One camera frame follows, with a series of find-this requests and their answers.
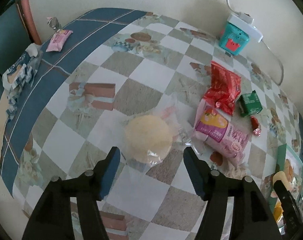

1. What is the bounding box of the small red candy packet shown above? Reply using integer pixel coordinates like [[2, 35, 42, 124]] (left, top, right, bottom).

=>
[[251, 116, 261, 137]]

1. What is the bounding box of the silver foil wrapper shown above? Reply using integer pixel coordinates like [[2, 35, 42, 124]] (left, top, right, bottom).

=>
[[46, 17, 62, 31]]

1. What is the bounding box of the yellow orange snack bag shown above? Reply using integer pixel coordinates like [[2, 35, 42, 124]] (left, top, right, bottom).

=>
[[273, 200, 283, 223]]

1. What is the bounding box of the round cake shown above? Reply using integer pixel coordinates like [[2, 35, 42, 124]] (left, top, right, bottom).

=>
[[120, 99, 194, 173]]

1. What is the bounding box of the white power strip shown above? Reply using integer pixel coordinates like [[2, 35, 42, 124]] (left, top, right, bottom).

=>
[[227, 13, 263, 43]]

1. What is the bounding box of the large red snack bag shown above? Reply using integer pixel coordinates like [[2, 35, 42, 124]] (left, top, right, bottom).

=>
[[203, 61, 241, 116]]

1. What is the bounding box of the checkered patterned tablecloth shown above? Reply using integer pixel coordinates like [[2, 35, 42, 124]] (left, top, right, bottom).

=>
[[0, 8, 303, 239]]

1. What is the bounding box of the pink snack bag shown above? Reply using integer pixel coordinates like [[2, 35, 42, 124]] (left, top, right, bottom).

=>
[[193, 99, 251, 167]]

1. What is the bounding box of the green snack pack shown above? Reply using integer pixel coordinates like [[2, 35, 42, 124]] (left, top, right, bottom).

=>
[[238, 90, 263, 117]]

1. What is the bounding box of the blue white crumpled wrapper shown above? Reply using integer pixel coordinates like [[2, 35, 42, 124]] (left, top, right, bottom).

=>
[[2, 43, 43, 122]]

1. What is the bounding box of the small pink packet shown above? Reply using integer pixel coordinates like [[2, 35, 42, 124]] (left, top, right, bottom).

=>
[[46, 29, 73, 52]]

